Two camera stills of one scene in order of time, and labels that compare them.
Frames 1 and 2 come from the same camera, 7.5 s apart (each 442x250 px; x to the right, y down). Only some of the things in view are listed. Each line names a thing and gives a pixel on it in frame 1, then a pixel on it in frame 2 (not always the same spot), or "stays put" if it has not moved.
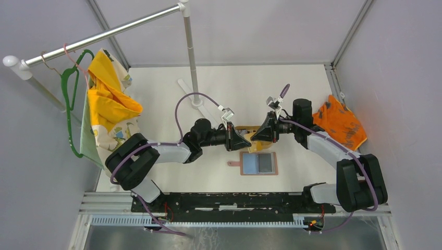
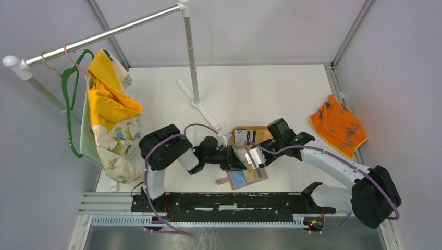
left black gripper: (234, 141) -> (232, 162)
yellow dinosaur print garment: (110, 109) stays put
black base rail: (230, 204) stays put
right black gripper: (269, 129) -> (268, 161)
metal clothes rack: (21, 66) stays put
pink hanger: (85, 70) stays put
